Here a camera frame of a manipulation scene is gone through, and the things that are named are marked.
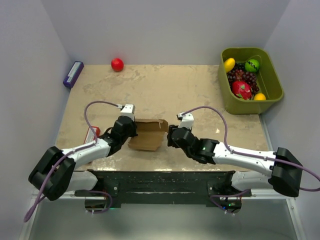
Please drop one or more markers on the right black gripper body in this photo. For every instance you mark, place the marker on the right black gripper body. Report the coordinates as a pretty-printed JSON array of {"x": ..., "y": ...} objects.
[{"x": 171, "y": 143}]

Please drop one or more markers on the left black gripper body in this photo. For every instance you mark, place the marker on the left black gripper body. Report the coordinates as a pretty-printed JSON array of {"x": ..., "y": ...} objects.
[{"x": 132, "y": 133}]

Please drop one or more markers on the brown cardboard box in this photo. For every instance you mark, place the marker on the brown cardboard box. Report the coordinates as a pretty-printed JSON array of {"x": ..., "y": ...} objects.
[{"x": 150, "y": 134}]

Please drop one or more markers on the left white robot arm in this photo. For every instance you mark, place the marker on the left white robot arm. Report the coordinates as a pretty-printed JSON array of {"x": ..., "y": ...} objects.
[{"x": 54, "y": 173}]

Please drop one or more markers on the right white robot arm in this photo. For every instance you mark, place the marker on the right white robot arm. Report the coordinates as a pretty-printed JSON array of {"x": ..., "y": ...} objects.
[{"x": 279, "y": 170}]

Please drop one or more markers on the red rectangular box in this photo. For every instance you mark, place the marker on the red rectangular box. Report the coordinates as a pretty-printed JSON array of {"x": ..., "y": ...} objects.
[{"x": 90, "y": 137}]

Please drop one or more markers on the purple rectangular box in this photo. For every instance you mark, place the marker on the purple rectangular box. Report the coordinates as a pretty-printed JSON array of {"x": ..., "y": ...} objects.
[{"x": 73, "y": 74}]

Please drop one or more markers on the red tomato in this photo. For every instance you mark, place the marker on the red tomato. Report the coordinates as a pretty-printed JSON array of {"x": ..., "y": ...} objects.
[{"x": 117, "y": 64}]

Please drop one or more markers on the red dragon fruit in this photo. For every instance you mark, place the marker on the red dragon fruit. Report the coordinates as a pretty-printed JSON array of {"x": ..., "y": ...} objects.
[{"x": 241, "y": 90}]

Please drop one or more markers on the purple grapes bunch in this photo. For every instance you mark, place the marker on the purple grapes bunch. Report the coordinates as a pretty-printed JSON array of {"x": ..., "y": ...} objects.
[{"x": 238, "y": 73}]

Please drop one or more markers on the yellow lemon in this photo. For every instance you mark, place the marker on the yellow lemon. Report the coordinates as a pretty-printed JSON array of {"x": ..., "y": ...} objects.
[{"x": 229, "y": 64}]

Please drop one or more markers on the small yellow orange fruit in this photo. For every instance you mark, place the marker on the small yellow orange fruit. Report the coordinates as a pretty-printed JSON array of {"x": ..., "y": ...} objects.
[{"x": 259, "y": 97}]

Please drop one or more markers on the green striped fruit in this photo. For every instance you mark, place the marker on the green striped fruit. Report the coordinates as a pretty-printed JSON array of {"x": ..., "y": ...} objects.
[{"x": 252, "y": 65}]

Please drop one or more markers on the green plastic bin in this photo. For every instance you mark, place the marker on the green plastic bin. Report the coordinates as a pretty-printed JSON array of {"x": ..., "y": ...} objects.
[{"x": 267, "y": 81}]

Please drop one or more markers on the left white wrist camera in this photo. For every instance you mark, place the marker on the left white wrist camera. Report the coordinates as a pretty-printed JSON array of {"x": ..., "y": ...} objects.
[{"x": 128, "y": 110}]

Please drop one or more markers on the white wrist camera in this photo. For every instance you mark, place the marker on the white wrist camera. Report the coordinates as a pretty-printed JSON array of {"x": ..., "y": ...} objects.
[
  {"x": 128, "y": 110},
  {"x": 186, "y": 120}
]

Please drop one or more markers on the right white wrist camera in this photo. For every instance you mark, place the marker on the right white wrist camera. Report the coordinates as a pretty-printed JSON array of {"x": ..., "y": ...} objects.
[{"x": 186, "y": 120}]

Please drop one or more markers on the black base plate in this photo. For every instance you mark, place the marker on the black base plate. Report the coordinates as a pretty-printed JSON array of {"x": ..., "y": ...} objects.
[{"x": 207, "y": 188}]

